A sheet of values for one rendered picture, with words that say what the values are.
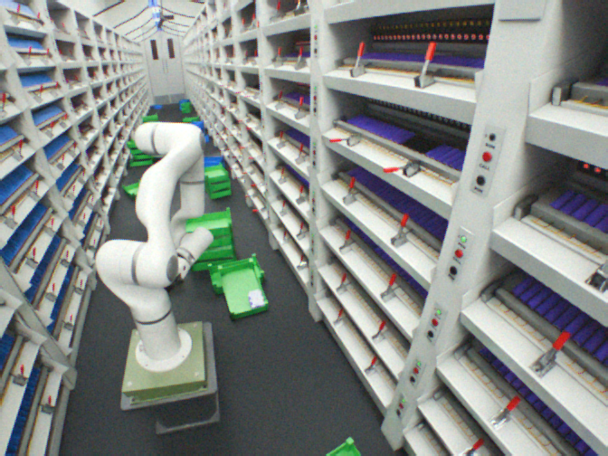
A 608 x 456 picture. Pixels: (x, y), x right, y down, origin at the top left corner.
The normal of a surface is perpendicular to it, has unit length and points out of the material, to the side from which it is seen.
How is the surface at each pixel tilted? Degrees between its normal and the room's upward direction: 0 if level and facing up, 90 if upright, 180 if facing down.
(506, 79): 90
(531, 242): 20
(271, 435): 0
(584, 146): 110
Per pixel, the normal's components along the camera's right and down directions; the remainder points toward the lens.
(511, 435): -0.32, -0.73
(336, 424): 0.00, -0.86
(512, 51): -0.92, 0.20
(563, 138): -0.87, 0.48
